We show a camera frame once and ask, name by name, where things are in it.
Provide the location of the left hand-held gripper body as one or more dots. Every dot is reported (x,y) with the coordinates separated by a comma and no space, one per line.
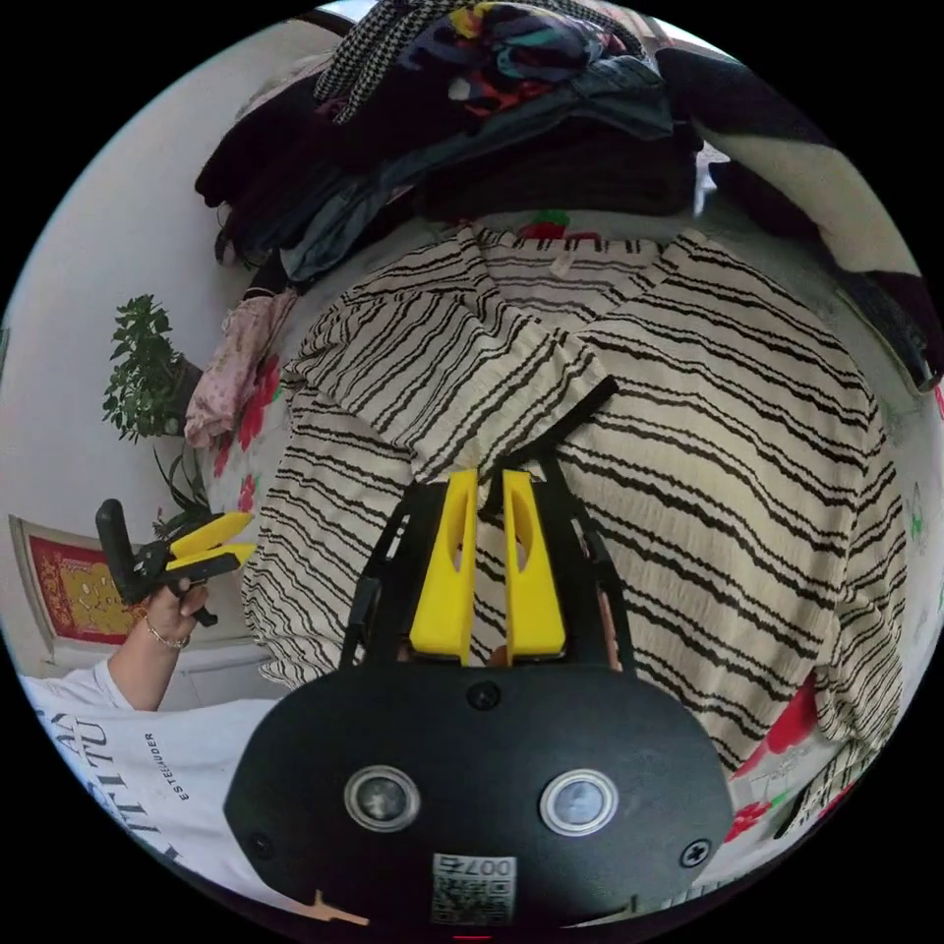
(151,571)

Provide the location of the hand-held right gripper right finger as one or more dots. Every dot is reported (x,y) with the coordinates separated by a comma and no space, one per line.
(532,590)

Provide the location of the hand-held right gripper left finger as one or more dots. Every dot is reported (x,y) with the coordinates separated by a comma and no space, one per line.
(445,583)

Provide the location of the black and white striped shirt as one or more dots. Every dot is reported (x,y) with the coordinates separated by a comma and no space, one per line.
(701,479)

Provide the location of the person's left forearm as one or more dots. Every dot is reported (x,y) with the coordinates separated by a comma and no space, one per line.
(144,667)

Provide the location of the long-leaved green plant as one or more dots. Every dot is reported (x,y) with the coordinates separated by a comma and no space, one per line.
(183,490)

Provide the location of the person's left hand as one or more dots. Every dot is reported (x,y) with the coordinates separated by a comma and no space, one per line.
(173,612)

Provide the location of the red and gold framed picture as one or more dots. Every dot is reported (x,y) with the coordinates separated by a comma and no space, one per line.
(66,590)

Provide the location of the bushy green potted plant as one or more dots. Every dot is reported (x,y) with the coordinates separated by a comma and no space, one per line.
(144,369)

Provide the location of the person's body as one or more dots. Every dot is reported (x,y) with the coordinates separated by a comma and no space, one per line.
(125,782)

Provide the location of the pile of clothes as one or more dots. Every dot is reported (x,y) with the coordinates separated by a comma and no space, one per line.
(560,170)

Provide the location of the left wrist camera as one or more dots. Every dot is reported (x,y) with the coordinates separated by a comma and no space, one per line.
(116,546)

